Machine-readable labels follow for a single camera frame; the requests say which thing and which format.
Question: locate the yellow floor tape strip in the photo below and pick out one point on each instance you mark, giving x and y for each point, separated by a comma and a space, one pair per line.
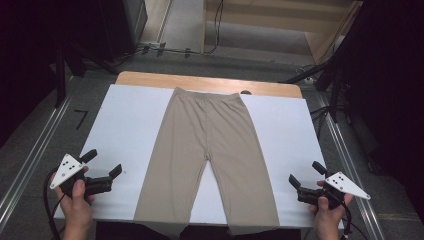
393, 216

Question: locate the light wooden cabinet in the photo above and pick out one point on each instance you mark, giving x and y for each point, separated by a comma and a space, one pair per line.
266, 15

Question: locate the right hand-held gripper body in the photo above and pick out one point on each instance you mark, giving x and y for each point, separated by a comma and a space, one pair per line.
345, 186

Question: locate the person's right hand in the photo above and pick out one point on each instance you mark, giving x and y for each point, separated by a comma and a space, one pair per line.
326, 218

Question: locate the metal floor rail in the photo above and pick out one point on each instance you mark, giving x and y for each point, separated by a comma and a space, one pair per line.
36, 146
346, 156

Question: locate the dark equipment cabinet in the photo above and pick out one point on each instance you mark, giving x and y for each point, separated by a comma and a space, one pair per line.
130, 23

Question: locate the white power strip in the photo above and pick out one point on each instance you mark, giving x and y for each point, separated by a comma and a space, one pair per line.
151, 43

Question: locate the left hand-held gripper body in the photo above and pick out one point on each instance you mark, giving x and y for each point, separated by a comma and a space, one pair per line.
68, 168

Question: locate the black metal stand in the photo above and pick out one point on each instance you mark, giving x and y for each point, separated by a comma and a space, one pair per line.
335, 90
60, 76

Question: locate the person's left hand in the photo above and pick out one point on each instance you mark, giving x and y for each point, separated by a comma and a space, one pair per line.
77, 210

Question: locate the beige pants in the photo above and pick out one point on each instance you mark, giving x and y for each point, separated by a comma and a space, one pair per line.
213, 140

